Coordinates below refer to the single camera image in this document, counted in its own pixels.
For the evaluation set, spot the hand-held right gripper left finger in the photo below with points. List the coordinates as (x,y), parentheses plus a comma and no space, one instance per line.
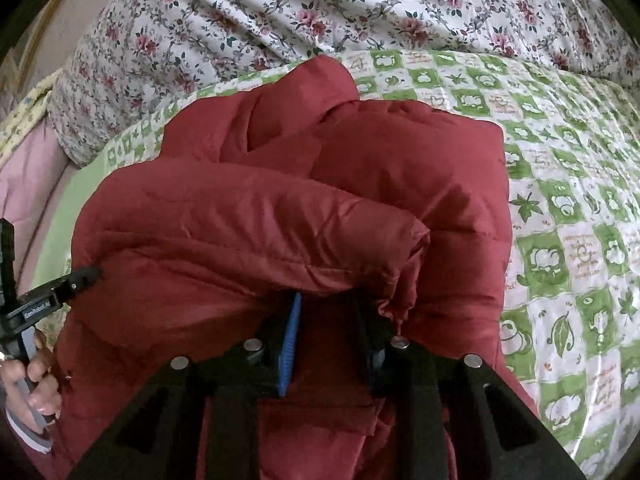
(291,345)

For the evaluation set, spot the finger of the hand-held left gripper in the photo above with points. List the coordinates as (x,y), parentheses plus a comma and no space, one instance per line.
(82,280)

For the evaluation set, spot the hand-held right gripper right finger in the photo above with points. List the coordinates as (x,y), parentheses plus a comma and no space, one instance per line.
(372,360)

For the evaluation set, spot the red quilted blanket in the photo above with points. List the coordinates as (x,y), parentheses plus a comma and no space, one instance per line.
(280,195)

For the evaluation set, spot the person's left hand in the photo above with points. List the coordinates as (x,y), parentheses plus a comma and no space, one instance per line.
(46,385)

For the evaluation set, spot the pink blanket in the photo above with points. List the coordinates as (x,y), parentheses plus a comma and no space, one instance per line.
(30,185)

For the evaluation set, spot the yellow patterned cloth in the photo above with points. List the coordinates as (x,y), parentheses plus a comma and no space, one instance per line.
(22,110)

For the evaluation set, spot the green checked blanket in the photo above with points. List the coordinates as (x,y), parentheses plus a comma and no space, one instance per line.
(575,240)

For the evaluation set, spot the floral quilt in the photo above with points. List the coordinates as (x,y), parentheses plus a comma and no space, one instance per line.
(350,5)

